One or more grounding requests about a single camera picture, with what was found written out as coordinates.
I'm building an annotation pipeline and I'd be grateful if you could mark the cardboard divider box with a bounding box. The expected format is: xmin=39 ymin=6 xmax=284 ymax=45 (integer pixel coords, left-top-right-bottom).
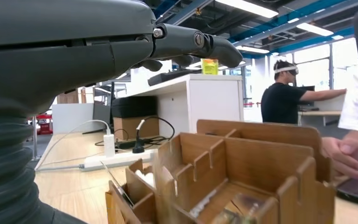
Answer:
xmin=104 ymin=119 xmax=337 ymax=224

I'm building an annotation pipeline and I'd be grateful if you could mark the black cable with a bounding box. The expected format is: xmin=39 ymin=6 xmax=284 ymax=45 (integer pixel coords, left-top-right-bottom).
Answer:
xmin=94 ymin=116 xmax=176 ymax=149

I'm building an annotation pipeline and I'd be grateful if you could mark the person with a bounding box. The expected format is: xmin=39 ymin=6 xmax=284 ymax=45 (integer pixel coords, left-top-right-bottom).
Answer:
xmin=261 ymin=59 xmax=348 ymax=125
xmin=321 ymin=66 xmax=358 ymax=182

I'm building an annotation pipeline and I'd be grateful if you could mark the golden picture card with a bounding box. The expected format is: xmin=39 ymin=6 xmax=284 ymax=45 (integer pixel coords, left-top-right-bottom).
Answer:
xmin=211 ymin=193 xmax=266 ymax=224

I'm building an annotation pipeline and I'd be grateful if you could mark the chrome stanchion post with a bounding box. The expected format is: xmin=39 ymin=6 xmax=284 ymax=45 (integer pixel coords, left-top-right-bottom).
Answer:
xmin=31 ymin=116 xmax=41 ymax=162

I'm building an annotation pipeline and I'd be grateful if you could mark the dark grey adapter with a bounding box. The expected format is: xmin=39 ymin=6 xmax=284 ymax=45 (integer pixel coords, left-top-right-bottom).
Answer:
xmin=117 ymin=139 xmax=155 ymax=150

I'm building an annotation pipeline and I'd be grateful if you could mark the ceiling light panel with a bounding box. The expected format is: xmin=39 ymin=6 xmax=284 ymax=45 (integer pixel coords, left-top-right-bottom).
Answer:
xmin=296 ymin=22 xmax=334 ymax=37
xmin=236 ymin=45 xmax=270 ymax=54
xmin=215 ymin=0 xmax=279 ymax=19

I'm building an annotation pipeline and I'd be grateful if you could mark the white card stack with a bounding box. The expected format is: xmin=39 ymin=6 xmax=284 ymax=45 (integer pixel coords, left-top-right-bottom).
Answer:
xmin=135 ymin=169 xmax=157 ymax=189

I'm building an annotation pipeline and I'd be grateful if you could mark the yellow green juice carton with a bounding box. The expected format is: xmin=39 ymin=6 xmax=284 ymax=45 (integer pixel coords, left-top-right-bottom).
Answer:
xmin=201 ymin=58 xmax=219 ymax=76

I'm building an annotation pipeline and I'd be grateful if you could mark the white power strip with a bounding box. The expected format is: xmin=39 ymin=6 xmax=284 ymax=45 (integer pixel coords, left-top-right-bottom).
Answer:
xmin=79 ymin=149 xmax=158 ymax=173

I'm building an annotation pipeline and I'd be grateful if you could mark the white charger cable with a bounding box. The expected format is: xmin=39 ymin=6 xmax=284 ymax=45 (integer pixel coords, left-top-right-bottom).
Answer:
xmin=35 ymin=119 xmax=110 ymax=171

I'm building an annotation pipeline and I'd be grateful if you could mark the black plug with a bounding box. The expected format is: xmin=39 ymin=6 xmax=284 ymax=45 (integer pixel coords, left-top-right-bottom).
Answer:
xmin=132 ymin=119 xmax=145 ymax=154

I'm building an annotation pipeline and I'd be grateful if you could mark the brown cardboard carton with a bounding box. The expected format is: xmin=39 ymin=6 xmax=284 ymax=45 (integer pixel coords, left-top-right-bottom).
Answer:
xmin=113 ymin=116 xmax=160 ymax=141

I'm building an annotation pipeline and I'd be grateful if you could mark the black keyboard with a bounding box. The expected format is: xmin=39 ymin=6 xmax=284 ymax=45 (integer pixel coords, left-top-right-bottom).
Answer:
xmin=147 ymin=68 xmax=203 ymax=87

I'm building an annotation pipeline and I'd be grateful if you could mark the black box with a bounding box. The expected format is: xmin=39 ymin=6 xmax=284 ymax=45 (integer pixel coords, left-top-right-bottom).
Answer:
xmin=111 ymin=96 xmax=158 ymax=119

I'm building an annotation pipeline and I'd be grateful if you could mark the white panel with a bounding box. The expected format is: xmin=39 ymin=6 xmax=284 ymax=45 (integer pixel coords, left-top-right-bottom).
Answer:
xmin=51 ymin=103 xmax=105 ymax=134

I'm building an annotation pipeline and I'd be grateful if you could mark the white charger plug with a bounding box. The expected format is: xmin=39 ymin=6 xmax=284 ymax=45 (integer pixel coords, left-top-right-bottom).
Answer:
xmin=103 ymin=125 xmax=116 ymax=158

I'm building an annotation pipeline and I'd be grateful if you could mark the white cabinet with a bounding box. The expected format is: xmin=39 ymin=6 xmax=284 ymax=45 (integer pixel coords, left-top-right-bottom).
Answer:
xmin=129 ymin=73 xmax=244 ymax=138

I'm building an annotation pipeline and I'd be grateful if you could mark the white desk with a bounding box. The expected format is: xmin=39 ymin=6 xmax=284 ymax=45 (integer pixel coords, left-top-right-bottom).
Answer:
xmin=297 ymin=94 xmax=346 ymax=127

